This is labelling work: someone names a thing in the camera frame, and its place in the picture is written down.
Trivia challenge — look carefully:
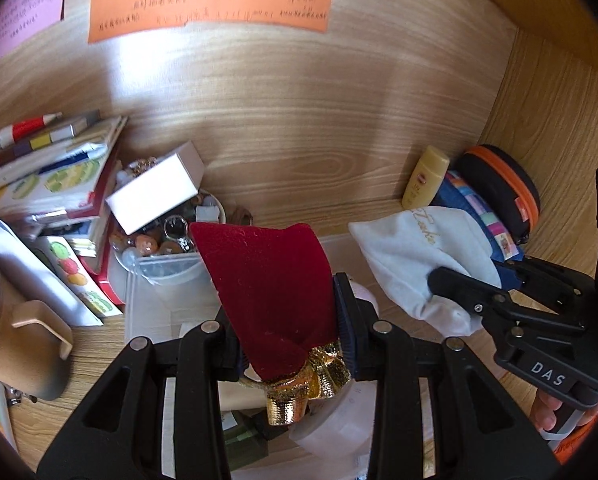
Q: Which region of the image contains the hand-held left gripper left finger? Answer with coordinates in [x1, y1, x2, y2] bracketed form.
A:
[36, 305, 244, 480]

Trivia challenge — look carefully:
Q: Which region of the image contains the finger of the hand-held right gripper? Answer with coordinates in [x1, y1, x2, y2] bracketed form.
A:
[428, 266, 587, 356]
[499, 255, 597, 311]

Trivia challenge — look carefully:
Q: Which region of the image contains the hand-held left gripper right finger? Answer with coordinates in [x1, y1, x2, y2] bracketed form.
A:
[331, 272, 564, 480]

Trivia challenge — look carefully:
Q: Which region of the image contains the white drawstring pouch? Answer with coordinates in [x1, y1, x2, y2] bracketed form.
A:
[349, 207, 502, 338]

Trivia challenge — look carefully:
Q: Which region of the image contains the beige cylinder cup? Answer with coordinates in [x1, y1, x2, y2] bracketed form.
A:
[236, 377, 272, 413]

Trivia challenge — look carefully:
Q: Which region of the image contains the clear plastic bin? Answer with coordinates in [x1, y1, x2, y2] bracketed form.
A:
[124, 232, 380, 480]

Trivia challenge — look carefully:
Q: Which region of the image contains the red velvet pouch gold trim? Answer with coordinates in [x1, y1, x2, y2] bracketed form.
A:
[189, 221, 352, 426]

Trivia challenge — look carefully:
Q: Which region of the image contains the white round jar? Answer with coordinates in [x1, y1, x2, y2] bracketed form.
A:
[289, 385, 380, 461]

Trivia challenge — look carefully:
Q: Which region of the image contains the person's right hand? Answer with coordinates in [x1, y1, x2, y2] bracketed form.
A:
[530, 389, 580, 433]

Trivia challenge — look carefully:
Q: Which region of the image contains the person's orange clothing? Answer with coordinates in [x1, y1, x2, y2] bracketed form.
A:
[554, 430, 598, 466]

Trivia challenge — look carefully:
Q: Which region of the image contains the small white bowl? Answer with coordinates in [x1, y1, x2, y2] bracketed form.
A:
[110, 187, 227, 288]

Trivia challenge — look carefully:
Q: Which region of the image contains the blue zip pouch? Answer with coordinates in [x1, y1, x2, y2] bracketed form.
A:
[431, 170, 527, 291]

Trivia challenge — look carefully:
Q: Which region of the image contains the yellow sunscreen bottle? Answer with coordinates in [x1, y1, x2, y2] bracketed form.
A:
[401, 145, 450, 210]

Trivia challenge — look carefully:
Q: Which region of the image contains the black case orange zip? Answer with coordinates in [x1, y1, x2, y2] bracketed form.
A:
[454, 145, 542, 246]

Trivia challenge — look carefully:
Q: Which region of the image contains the wooden desk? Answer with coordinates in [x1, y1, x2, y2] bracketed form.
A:
[0, 185, 598, 480]

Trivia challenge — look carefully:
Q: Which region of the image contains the pile of beads and trinkets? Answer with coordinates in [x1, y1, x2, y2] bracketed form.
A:
[113, 157, 224, 261]

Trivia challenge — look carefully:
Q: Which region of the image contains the white cardboard box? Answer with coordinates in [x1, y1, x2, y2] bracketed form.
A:
[105, 141, 206, 235]

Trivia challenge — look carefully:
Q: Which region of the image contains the wooden mug with lid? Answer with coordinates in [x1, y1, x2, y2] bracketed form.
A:
[0, 254, 74, 402]

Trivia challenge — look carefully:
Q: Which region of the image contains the white curved stand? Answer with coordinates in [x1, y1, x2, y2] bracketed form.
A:
[0, 200, 104, 326]

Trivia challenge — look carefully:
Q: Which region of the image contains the stack of books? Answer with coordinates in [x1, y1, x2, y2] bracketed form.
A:
[0, 109, 130, 311]

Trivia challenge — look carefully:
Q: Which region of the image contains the red white pen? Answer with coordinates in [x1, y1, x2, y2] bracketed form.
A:
[0, 112, 62, 156]

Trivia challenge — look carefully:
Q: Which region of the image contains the orange paper note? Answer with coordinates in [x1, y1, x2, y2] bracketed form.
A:
[88, 0, 338, 44]

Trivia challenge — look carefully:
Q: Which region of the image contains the pink paper note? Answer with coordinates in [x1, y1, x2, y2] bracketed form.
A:
[0, 0, 70, 76]

